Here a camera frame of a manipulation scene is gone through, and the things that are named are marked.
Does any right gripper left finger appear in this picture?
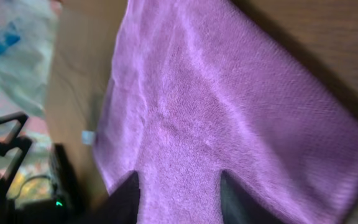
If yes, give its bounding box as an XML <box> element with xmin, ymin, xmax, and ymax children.
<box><xmin>71</xmin><ymin>171</ymin><xmax>140</xmax><ymax>224</ymax></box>

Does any purple microfiber cloth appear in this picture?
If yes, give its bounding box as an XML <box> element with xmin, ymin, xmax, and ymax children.
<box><xmin>94</xmin><ymin>0</ymin><xmax>358</xmax><ymax>223</ymax></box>

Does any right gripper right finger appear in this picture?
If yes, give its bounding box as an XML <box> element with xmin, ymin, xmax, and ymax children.
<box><xmin>220</xmin><ymin>170</ymin><xmax>283</xmax><ymax>224</ymax></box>

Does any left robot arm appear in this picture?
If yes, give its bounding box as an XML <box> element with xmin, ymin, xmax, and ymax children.
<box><xmin>0</xmin><ymin>112</ymin><xmax>68</xmax><ymax>224</ymax></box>

